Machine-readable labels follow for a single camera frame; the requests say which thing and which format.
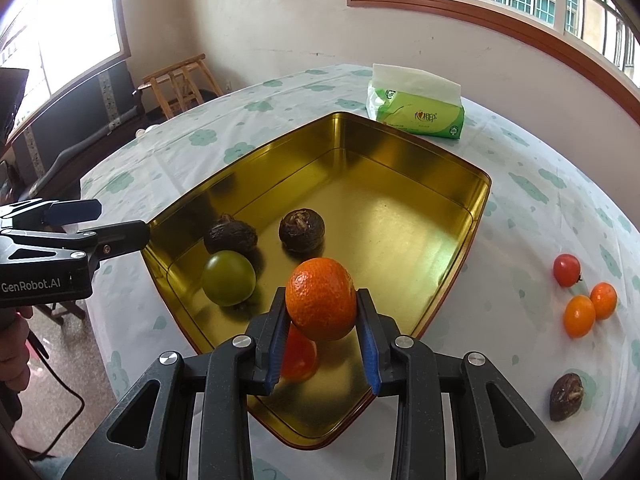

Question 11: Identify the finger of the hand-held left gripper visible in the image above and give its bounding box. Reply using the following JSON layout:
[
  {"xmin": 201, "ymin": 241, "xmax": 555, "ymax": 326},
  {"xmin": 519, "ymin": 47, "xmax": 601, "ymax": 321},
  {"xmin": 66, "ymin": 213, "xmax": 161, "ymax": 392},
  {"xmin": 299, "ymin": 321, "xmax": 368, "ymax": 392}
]
[
  {"xmin": 0, "ymin": 220, "xmax": 151, "ymax": 267},
  {"xmin": 0, "ymin": 199, "xmax": 103, "ymax": 233}
]

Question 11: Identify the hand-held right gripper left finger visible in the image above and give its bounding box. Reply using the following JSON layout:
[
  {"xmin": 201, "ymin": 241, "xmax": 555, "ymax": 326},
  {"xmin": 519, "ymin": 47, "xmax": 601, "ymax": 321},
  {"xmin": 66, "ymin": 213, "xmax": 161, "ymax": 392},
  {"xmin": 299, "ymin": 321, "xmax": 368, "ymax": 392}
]
[{"xmin": 60, "ymin": 286, "xmax": 291, "ymax": 480}]

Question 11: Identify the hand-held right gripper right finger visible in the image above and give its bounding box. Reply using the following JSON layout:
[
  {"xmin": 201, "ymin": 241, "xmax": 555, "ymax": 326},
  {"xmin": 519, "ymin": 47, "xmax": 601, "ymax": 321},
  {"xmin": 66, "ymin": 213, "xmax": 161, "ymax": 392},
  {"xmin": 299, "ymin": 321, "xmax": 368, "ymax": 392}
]
[{"xmin": 354, "ymin": 290, "xmax": 571, "ymax": 480}]

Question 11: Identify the red cherry tomato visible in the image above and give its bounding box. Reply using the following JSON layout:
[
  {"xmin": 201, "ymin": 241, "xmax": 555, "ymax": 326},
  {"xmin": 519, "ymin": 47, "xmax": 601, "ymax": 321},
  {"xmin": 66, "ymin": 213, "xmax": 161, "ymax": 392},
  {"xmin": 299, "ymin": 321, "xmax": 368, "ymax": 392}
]
[
  {"xmin": 280, "ymin": 325, "xmax": 318, "ymax": 381},
  {"xmin": 552, "ymin": 254, "xmax": 583, "ymax": 288}
]

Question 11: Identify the large orange tangerine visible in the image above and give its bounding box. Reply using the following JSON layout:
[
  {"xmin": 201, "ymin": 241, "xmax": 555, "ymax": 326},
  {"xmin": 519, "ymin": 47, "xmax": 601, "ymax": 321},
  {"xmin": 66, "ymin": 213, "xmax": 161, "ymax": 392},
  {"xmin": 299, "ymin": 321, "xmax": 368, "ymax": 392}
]
[{"xmin": 285, "ymin": 257, "xmax": 358, "ymax": 342}]

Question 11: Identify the brown water chestnut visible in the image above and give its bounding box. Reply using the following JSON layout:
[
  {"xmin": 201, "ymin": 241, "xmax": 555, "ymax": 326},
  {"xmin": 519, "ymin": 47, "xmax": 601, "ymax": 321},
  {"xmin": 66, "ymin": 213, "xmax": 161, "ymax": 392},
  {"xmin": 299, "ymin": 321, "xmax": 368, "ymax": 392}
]
[
  {"xmin": 549, "ymin": 373, "xmax": 586, "ymax": 422},
  {"xmin": 278, "ymin": 208, "xmax": 327, "ymax": 253},
  {"xmin": 203, "ymin": 213, "xmax": 258, "ymax": 256}
]

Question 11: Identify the gold metal tin tray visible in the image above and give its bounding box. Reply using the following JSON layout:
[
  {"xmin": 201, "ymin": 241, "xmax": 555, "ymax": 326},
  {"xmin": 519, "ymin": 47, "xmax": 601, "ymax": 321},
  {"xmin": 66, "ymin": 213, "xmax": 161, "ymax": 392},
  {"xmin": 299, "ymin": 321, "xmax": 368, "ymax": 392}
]
[{"xmin": 141, "ymin": 111, "xmax": 492, "ymax": 450}]

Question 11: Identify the person's left hand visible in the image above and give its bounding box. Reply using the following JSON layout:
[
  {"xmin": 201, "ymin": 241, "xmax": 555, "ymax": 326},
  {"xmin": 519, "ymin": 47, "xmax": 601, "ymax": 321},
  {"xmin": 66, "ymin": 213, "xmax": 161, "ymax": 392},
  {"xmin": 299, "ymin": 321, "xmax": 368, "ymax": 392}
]
[{"xmin": 0, "ymin": 309, "xmax": 33, "ymax": 403}]

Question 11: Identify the dark wooden stool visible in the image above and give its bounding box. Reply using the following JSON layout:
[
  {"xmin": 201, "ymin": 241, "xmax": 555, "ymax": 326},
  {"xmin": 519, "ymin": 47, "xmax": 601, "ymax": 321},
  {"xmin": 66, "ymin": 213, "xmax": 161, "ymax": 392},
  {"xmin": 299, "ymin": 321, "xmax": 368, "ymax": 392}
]
[{"xmin": 30, "ymin": 300, "xmax": 86, "ymax": 326}]

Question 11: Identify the stemless green tomato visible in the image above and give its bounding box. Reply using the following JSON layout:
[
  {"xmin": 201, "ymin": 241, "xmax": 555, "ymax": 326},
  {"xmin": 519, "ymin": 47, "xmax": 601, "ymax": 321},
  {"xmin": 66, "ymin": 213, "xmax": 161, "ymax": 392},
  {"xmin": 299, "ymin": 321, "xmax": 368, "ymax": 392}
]
[{"xmin": 201, "ymin": 251, "xmax": 257, "ymax": 307}]

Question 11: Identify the black flat panel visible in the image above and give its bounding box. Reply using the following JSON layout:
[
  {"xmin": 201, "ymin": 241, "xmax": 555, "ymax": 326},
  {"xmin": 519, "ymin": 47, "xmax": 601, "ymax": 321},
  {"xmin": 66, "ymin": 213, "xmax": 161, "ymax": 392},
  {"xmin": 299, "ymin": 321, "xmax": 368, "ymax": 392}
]
[{"xmin": 0, "ymin": 67, "xmax": 29, "ymax": 136}]

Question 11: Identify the light wooden chair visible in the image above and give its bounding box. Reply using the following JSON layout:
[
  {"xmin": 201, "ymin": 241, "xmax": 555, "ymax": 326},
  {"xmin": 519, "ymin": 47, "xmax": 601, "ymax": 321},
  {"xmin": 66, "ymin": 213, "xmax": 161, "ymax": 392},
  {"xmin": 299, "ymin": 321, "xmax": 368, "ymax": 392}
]
[{"xmin": 142, "ymin": 53, "xmax": 223, "ymax": 121}]

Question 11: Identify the bright glass door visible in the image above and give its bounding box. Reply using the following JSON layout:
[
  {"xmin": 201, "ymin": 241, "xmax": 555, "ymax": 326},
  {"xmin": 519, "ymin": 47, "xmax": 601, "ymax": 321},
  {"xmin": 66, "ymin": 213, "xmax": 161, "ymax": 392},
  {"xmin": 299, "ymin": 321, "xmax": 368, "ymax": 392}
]
[{"xmin": 0, "ymin": 0, "xmax": 132, "ymax": 126}]

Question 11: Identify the small orange kumquat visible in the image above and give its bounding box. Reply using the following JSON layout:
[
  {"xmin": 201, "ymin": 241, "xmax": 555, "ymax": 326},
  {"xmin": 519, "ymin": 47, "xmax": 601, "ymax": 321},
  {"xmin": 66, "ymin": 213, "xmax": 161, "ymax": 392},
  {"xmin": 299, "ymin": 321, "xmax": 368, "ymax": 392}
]
[
  {"xmin": 563, "ymin": 295, "xmax": 597, "ymax": 339},
  {"xmin": 590, "ymin": 282, "xmax": 618, "ymax": 321}
]

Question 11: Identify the white green-patterned tablecloth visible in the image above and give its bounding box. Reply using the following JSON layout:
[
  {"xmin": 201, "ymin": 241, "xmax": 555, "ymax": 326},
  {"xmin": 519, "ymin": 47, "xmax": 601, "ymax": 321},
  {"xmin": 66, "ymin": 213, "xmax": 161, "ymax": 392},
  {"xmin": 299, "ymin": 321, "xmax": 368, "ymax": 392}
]
[{"xmin": 80, "ymin": 63, "xmax": 640, "ymax": 480}]

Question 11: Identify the green tissue pack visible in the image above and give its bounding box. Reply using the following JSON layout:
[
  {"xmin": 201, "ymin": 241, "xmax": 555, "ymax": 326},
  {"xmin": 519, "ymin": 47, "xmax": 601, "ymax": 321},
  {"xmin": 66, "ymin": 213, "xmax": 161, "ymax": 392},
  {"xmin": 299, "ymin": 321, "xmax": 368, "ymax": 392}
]
[{"xmin": 366, "ymin": 63, "xmax": 466, "ymax": 141}]

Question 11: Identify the brown framed window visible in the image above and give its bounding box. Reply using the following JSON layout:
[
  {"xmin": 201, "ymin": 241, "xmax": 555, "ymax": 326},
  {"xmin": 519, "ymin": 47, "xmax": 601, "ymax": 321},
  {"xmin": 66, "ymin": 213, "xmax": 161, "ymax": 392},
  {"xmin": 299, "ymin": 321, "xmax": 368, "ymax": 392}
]
[{"xmin": 346, "ymin": 0, "xmax": 640, "ymax": 126}]

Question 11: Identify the grey padded rail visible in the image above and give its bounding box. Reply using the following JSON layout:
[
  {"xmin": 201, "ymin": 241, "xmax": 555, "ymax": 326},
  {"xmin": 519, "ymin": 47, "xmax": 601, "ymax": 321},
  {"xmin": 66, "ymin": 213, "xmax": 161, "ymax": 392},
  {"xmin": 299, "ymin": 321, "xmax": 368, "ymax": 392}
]
[{"xmin": 25, "ymin": 100, "xmax": 143, "ymax": 196}]

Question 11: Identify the black cable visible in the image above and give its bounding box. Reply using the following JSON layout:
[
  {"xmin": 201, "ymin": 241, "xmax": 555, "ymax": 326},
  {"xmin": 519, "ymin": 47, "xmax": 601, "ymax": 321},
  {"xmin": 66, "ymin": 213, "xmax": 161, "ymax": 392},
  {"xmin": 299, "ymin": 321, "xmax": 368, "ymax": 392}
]
[{"xmin": 25, "ymin": 330, "xmax": 86, "ymax": 458}]

